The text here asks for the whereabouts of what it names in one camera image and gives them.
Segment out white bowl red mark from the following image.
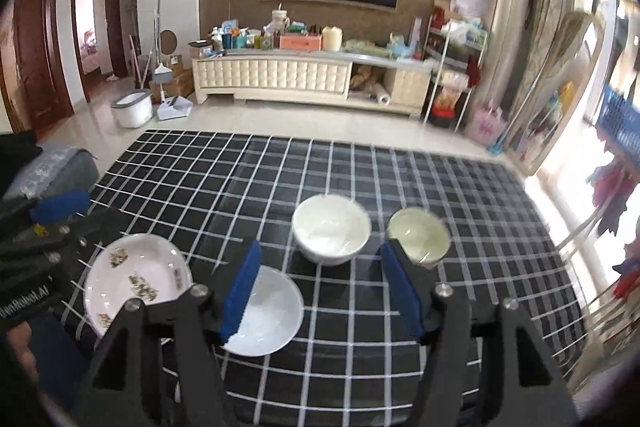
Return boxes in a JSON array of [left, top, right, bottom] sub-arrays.
[[224, 265, 304, 358]]

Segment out green patterned bowl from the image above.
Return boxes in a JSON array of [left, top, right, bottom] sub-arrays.
[[386, 207, 451, 270]]

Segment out cartoon print plate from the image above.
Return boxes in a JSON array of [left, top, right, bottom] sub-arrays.
[[84, 233, 193, 337]]

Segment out cream white bowl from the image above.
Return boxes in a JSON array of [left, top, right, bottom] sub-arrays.
[[292, 194, 372, 267]]

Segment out person's left hand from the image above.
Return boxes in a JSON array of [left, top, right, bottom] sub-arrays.
[[6, 322, 36, 369]]

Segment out grey sofa with cover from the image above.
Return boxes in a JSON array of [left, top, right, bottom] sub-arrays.
[[1, 143, 99, 200]]

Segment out black white grid tablecloth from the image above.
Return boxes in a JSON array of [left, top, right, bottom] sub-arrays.
[[56, 129, 586, 426]]

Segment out white mop bucket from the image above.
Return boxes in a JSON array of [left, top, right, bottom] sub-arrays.
[[111, 90, 153, 129]]

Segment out dark wooden door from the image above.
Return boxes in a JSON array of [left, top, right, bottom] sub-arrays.
[[13, 0, 72, 130]]

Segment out pink shopping bag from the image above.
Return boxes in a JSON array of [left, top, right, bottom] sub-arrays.
[[464, 101, 506, 146]]

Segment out white floor mop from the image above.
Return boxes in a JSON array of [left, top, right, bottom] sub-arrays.
[[152, 0, 174, 86]]

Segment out paper roll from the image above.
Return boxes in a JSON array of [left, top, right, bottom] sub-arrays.
[[371, 83, 390, 106]]

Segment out white tufted TV cabinet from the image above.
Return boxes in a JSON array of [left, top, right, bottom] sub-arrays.
[[192, 50, 430, 118]]

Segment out white metal shelf rack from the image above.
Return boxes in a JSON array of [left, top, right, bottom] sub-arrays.
[[423, 8, 488, 132]]

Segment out blue plastic basket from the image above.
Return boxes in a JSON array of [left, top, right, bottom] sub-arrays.
[[596, 86, 639, 162]]

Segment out cream cylindrical container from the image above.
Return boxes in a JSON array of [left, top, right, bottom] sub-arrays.
[[321, 26, 343, 52]]

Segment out pink storage box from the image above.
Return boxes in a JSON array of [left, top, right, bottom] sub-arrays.
[[279, 34, 322, 52]]

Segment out silver standing air conditioner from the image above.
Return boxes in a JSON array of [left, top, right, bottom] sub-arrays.
[[473, 0, 529, 107]]

